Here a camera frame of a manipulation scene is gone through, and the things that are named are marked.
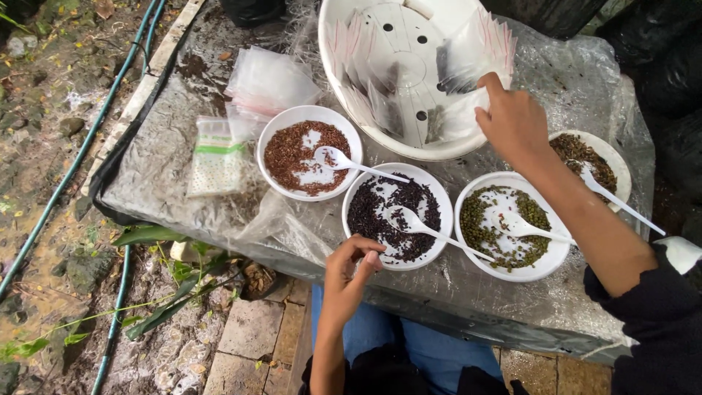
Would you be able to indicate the person's left hand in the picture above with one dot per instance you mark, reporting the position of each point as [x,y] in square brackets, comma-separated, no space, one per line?
[343,291]

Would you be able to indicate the person's right hand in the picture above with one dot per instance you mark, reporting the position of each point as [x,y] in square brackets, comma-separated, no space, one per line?
[515,129]

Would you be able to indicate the flat clear seed packet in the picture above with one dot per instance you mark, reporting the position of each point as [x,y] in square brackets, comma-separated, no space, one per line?
[455,118]

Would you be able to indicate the brown seeds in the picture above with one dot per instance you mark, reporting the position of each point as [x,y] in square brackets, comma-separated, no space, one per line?
[573,151]

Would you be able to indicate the black rice grains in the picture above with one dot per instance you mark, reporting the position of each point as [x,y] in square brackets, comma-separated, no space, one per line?
[365,214]

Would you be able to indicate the bunch of clear seed packets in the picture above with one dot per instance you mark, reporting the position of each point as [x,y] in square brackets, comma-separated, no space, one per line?
[477,49]

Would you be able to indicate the black shirt hem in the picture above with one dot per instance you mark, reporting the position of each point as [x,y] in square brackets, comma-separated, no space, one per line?
[395,373]

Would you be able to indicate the green mung beans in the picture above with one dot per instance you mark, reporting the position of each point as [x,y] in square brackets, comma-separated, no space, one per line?
[474,219]

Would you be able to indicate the white plastic spoon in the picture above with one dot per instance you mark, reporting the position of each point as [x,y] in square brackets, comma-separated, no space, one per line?
[433,231]
[614,200]
[351,163]
[526,230]

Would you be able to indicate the blue jeans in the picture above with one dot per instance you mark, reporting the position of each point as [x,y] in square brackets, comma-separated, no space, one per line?
[433,345]

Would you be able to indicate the white bowl with brown seeds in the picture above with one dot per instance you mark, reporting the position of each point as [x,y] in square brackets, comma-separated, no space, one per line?
[619,164]

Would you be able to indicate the white bowl with black rice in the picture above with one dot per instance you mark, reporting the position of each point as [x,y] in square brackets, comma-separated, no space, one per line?
[444,219]

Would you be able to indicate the large white plastic basin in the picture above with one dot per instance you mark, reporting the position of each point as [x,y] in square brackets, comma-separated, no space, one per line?
[406,49]

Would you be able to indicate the white bowl with green beans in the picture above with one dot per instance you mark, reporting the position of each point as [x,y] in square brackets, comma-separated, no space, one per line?
[526,271]

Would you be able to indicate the red brown rice grains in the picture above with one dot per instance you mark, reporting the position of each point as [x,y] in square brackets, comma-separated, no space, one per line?
[285,153]

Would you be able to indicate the heap of black bags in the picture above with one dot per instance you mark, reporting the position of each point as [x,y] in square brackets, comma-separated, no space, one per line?
[669,82]

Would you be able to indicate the row of clear seed packets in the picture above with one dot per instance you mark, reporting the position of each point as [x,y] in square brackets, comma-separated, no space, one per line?
[356,71]

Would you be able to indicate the white bowl with red rice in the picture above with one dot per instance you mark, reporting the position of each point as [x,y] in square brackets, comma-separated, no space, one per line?
[274,126]

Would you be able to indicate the green leafy plant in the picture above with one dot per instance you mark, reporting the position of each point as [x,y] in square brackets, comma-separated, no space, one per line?
[164,307]

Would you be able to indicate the green label bag pack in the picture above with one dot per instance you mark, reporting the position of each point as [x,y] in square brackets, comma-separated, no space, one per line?
[216,159]

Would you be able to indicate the white cuff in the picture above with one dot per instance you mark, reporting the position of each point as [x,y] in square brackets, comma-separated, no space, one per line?
[680,253]

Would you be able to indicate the clear plastic table sheet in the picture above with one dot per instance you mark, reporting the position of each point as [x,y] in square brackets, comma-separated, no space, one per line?
[164,175]

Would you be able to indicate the stack of empty clear bags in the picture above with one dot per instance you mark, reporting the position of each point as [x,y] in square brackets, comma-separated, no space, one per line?
[268,82]

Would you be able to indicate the black sleeve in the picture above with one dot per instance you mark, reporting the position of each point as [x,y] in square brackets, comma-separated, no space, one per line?
[658,329]

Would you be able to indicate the pale wooden plank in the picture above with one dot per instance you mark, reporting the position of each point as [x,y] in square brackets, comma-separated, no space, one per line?
[148,82]

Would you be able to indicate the black plastic bag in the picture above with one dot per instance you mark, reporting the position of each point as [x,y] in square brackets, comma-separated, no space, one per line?
[252,11]

